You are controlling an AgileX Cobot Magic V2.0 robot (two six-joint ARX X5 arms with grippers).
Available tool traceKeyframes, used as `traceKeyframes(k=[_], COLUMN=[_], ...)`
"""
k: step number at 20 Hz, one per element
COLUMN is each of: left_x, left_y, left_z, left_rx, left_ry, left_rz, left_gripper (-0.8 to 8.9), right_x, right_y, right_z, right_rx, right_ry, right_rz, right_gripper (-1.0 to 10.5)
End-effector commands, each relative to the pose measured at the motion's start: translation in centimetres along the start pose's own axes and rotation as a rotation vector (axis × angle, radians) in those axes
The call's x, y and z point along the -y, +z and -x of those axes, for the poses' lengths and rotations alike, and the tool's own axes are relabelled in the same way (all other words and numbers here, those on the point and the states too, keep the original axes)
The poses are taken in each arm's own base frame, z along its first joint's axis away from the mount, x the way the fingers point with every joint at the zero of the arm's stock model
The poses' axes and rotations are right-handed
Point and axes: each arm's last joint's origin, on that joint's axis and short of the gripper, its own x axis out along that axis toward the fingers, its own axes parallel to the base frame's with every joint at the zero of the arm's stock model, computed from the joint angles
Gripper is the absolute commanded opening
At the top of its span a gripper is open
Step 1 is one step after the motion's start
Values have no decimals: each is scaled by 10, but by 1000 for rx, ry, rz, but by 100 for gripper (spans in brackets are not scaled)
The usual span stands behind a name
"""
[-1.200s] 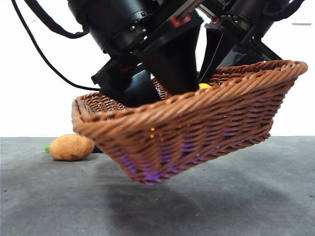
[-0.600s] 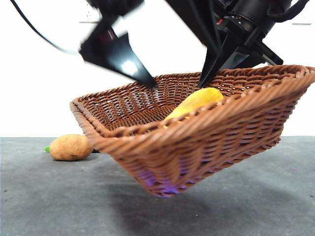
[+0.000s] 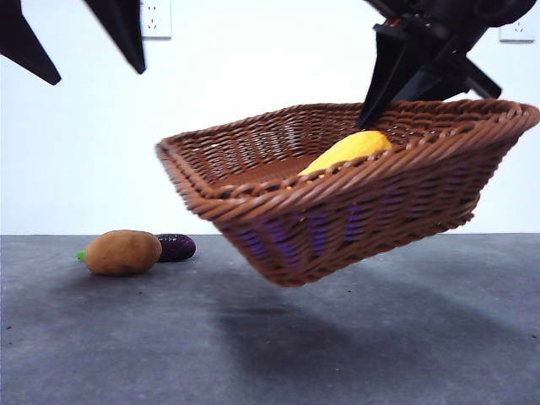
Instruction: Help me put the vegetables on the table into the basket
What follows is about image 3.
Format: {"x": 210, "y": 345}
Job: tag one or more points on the purple toy eggplant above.
{"x": 179, "y": 249}

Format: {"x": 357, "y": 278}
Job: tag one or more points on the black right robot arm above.
{"x": 464, "y": 17}

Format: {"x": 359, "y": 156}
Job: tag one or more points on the white wall socket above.
{"x": 158, "y": 25}
{"x": 516, "y": 33}

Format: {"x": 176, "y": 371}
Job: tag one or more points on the yellow toy mango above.
{"x": 350, "y": 152}

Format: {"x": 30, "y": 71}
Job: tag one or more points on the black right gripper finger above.
{"x": 434, "y": 86}
{"x": 386, "y": 71}

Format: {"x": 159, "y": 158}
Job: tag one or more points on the brown woven wicker basket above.
{"x": 358, "y": 219}

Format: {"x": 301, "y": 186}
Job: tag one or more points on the brown toy potato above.
{"x": 124, "y": 253}

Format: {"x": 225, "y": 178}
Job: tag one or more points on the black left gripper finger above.
{"x": 25, "y": 42}
{"x": 122, "y": 29}

